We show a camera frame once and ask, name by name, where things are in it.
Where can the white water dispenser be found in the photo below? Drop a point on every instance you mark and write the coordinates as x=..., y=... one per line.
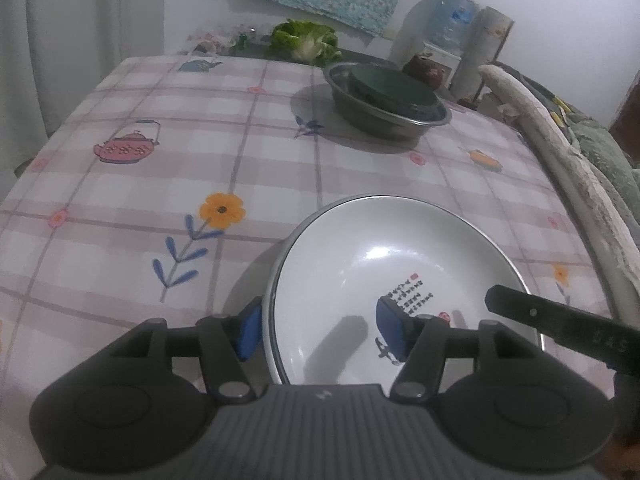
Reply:
x=445, y=62

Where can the grey blanket with yellow marks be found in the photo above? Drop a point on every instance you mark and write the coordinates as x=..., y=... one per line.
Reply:
x=600, y=145

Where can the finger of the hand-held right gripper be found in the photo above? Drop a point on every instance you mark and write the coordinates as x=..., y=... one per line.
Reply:
x=515, y=307

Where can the green broccoli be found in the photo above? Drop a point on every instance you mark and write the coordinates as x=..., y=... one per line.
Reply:
x=305, y=40

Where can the worn white sofa cover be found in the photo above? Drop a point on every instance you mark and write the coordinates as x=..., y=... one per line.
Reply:
x=560, y=160

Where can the brown wooden frame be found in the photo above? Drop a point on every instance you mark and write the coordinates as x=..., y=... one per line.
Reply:
x=627, y=125

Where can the rolled printed paper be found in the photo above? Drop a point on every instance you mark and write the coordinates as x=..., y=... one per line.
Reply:
x=482, y=45

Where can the dark green ceramic bowl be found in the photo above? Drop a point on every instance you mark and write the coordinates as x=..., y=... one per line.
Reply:
x=390, y=85

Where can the plaid printed tablecloth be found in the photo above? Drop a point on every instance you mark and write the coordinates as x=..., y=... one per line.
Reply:
x=150, y=185

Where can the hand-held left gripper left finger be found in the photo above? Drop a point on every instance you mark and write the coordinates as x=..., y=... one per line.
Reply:
x=250, y=331

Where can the large steel basin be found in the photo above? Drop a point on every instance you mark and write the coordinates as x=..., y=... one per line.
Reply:
x=269, y=302

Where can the black flat appliance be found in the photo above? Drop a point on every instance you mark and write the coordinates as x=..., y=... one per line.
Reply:
x=360, y=57

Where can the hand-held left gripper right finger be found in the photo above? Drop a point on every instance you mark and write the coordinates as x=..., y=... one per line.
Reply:
x=392, y=325

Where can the white curtain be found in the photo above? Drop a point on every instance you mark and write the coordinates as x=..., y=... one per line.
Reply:
x=75, y=35

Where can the small deep steel bowl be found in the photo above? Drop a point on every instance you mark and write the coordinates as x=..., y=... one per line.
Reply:
x=380, y=122

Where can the blue water jug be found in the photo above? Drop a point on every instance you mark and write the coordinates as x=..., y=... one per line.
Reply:
x=452, y=20

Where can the white printed ceramic plate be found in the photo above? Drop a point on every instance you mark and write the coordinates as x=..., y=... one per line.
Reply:
x=360, y=260

